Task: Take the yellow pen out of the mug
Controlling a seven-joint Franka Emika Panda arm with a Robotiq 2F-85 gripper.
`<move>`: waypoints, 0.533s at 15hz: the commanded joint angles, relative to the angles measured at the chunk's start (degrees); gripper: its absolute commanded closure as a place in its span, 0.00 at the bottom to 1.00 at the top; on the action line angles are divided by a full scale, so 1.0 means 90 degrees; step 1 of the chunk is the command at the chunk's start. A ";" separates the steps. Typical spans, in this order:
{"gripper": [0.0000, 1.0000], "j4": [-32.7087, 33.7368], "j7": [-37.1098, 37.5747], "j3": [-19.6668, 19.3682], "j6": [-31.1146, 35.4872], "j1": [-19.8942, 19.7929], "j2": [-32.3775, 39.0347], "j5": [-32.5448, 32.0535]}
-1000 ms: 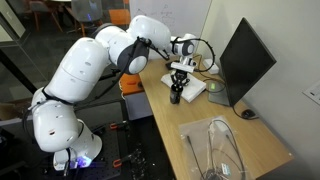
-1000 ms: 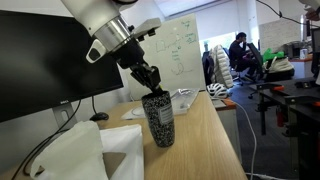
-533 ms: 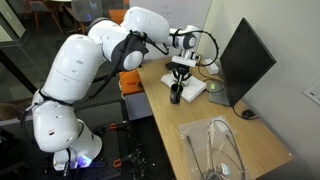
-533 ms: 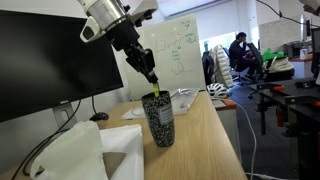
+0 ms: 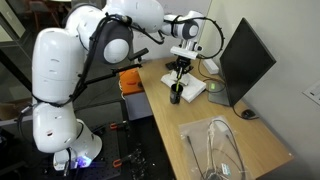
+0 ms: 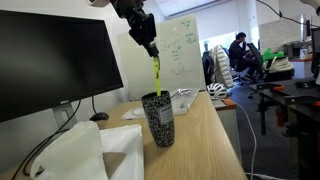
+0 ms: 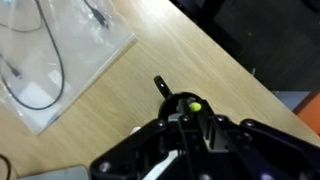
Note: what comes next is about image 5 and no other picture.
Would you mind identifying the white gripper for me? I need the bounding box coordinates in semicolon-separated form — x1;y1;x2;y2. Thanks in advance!
169;44;203;81

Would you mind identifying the yellow pen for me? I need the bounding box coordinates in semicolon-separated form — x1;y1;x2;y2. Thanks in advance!
175;70;183;93

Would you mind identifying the black mug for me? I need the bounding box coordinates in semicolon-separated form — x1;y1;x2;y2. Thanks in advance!
169;83;184;105

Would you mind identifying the white power adapter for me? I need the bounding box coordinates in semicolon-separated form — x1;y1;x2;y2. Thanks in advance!
202;58;220;75

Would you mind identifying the whiteboard with drawings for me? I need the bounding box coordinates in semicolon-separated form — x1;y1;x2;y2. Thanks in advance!
129;0;213;63

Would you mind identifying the grey monitor base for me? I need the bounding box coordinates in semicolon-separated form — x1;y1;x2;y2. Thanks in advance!
207;79;232;107

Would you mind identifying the orange box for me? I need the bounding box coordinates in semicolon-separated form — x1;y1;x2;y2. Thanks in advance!
118;68;146;96

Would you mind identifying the grey cabinet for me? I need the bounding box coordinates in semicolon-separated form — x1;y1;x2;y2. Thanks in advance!
123;91;154;121

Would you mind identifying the black computer monitor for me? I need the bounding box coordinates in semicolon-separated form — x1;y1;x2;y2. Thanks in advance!
218;17;277;108

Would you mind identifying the black computer mouse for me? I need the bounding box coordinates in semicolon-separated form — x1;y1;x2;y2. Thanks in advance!
240;108;257;120

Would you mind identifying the orange black clamp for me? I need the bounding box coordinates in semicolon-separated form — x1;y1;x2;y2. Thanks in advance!
109;121;129;131
112;153;141;169

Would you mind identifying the wooden chair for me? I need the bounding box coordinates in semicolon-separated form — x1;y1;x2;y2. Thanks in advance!
28;0;64;33

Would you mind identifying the black desk cable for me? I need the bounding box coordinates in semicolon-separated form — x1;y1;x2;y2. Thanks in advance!
196;58;228;94

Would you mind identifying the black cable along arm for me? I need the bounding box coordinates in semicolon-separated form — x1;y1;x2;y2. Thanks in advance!
19;12;226;118

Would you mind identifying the clear plastic bag with cables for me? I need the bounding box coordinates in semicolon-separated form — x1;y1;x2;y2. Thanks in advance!
178;115;256;180

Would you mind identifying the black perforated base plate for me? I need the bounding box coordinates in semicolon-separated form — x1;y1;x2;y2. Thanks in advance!
39;124;123;180

